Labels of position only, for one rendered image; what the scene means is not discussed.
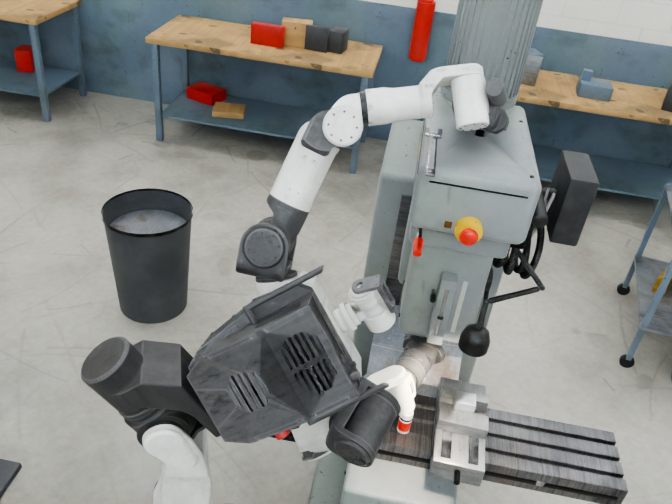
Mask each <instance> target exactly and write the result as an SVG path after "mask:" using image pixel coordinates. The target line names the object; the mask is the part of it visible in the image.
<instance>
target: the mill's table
mask: <svg viewBox="0 0 672 504"><path fill-rule="evenodd" d="M413 399H414V403H415V408H414V410H413V411H414V414H413V418H412V422H411V426H410V430H409V432H408V433H407V434H401V433H399V432H398V431H397V424H398V420H399V416H400V415H398V417H397V418H396V419H395V420H394V422H393V424H392V426H391V427H390V429H389V431H388V433H387V435H386V437H385V438H384V440H383V442H382V444H381V446H380V448H379V449H378V451H377V453H376V455H375V458H376V459H381V460H386V461H391V462H396V463H401V464H406V465H411V466H416V467H421V468H426V469H429V468H430V458H431V448H432V437H433V427H434V417H435V407H436V398H433V397H428V396H423V395H418V394H416V395H415V397H414V398H413ZM486 416H488V417H489V431H488V434H487V437H486V439H485V473H484V476H483V479H482V480H485V481H490V482H495V483H500V484H505V485H510V486H515V487H520V488H524V489H529V490H534V491H539V492H544V493H549V494H554V495H559V496H564V497H569V498H574V499H579V500H584V501H589V502H594V503H599V504H622V502H623V500H624V498H625V497H626V495H627V493H628V488H627V484H626V480H625V479H623V476H624V472H623V468H622V464H621V463H619V460H620V456H619V452H618V448H617V447H615V444H616V440H615V436H614V433H613V432H609V431H604V430H598V429H593V428H588V427H583V426H578V425H573V424H567V423H562V422H557V421H552V420H547V419H542V418H536V417H531V416H526V415H521V414H516V413H511V412H505V411H500V410H495V409H490V408H487V410H486Z"/></svg>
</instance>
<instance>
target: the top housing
mask: <svg viewBox="0 0 672 504"><path fill-rule="evenodd" d="M432 104H433V115H432V117H429V118H424V121H423V126H422V131H421V137H420V143H419V150H418V157H417V165H416V172H415V180H414V187H413V194H412V202H411V209H410V222H411V224H412V225H413V226H415V227H418V228H424V229H430V230H435V231H441V232H447V233H453V234H455V233H454V232H455V224H456V223H457V221H458V220H459V219H461V218H463V217H474V218H476V219H478V220H479V221H480V222H481V224H482V227H483V235H482V237H481V239H487V240H493V241H499V242H504V243H510V244H521V243H523V242H524V241H525V239H526V237H527V234H528V231H529V228H530V225H531V221H532V218H533V215H534V212H535V209H536V206H537V203H538V200H539V196H540V193H541V188H542V186H541V182H540V177H539V173H538V168H537V164H536V159H535V155H534V150H533V146H532V141H531V137H530V132H529V128H528V123H527V119H526V114H525V111H524V109H523V108H522V107H520V106H514V107H512V108H510V109H508V110H505V111H506V113H507V115H508V118H509V125H508V127H507V130H506V131H504V130H503V131H502V132H500V133H498V134H493V133H490V132H487V131H485V134H484V137H479V136H476V135H475V133H476V130H472V131H459V130H457V129H456V122H455V116H454V113H453V110H452V102H451V101H449V100H448V99H446V98H445V97H444V96H443V94H439V93H434V94H433V95H432ZM425 127H430V133H436V134H438V129H442V138H441V139H440V138H438V140H437V155H436V171H435V177H428V176H425V171H426V160H427V149H428V139H429V137H428V136H425ZM445 221H448V222H452V226H451V229H450V228H444V223H445Z"/></svg>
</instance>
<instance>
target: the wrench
mask: <svg viewBox="0 0 672 504"><path fill-rule="evenodd" d="M425 136H428V137H429V139H428V149H427V160H426V171H425V176H428V177H435V171H436V155H437V140H438V138H440V139H441V138H442V129H438V134H436V133H430V127H425Z"/></svg>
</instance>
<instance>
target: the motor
mask: <svg viewBox="0 0 672 504"><path fill-rule="evenodd" d="M542 4H543V0H459V3H458V8H457V13H456V17H455V22H454V27H453V32H452V37H451V42H450V47H449V52H448V57H447V62H446V66H451V65H460V64H469V63H476V64H479V65H480V66H482V67H483V73H484V78H485V80H486V83H487V82H488V81H489V80H490V79H492V78H498V79H500V80H501V81H502V82H503V85H504V88H505V90H506V93H507V96H508V100H507V102H506V104H505V105H503V106H501V107H500V108H503V109H505V110H508V109H510V108H512V107H514V106H515V104H516V100H517V96H518V92H519V88H520V85H521V81H522V77H523V74H524V70H525V66H526V63H527V59H528V55H529V52H530V48H531V44H532V41H533V37H534V33H535V30H536V26H537V22H538V18H539V15H540V11H541V7H542ZM441 93H442V94H443V96H444V97H445V98H446V99H448V100H449V101H451V102H452V99H453V96H452V88H451V86H442V87H441Z"/></svg>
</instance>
